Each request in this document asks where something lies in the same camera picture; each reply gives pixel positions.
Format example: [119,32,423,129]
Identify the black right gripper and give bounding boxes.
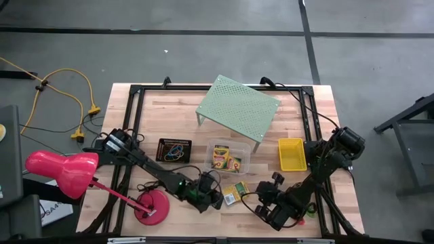
[253,171,308,232]

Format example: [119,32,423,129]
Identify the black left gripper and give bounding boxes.
[188,171,226,214]

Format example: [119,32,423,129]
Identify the Crayola crayon box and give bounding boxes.
[222,180,251,207]
[224,156,243,174]
[212,144,231,170]

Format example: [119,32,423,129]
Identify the clear plastic bin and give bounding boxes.
[204,138,252,176]

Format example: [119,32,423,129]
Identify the blue rubber band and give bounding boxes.
[165,144,184,161]

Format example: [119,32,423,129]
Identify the red desk lamp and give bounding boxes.
[24,150,171,227]

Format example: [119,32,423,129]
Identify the yellow plastic basket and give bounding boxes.
[277,137,308,172]

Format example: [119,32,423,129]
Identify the black mesh basket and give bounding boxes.
[155,138,193,164]

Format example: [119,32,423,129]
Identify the green perforated metal shelf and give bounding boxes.
[195,74,281,153]

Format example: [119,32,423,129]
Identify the dark metal side table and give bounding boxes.
[374,92,434,198]

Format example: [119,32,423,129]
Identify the white labelled box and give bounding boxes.
[39,199,74,227]

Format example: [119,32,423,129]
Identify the grey box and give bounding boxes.
[0,194,43,241]

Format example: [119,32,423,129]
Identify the grey cabinet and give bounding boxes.
[0,104,24,208]

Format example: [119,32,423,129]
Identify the black floor bar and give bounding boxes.
[0,70,39,81]

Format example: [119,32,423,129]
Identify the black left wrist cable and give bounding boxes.
[149,163,224,197]

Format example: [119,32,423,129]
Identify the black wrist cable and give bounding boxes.
[239,190,273,226]
[149,163,224,197]

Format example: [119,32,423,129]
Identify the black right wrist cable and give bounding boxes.
[239,190,273,226]

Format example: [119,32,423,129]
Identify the silver metal bracket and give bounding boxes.
[106,237,147,244]
[296,238,336,244]

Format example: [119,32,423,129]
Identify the black lamp power cord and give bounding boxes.
[136,178,170,214]

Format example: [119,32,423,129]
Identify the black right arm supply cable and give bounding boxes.
[271,82,341,129]

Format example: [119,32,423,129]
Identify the black aluminium table frame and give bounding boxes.
[77,83,366,238]

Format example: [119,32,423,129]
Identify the yellow extension cord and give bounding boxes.
[0,56,102,142]

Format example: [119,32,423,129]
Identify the thin black floor cable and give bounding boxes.
[19,134,68,157]
[19,116,104,135]

